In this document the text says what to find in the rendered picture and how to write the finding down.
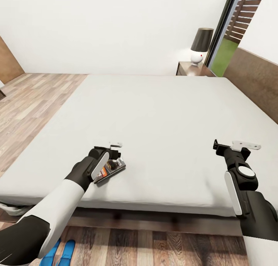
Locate hardback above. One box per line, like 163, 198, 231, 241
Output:
94, 157, 126, 184

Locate sandal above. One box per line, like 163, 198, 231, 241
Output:
57, 240, 75, 266
39, 239, 60, 266

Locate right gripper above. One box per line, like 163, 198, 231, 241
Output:
213, 139, 250, 162

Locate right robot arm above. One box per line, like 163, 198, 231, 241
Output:
213, 139, 278, 266

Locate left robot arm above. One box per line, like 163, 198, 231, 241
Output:
0, 140, 122, 266

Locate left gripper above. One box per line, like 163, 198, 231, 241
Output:
107, 149, 121, 160

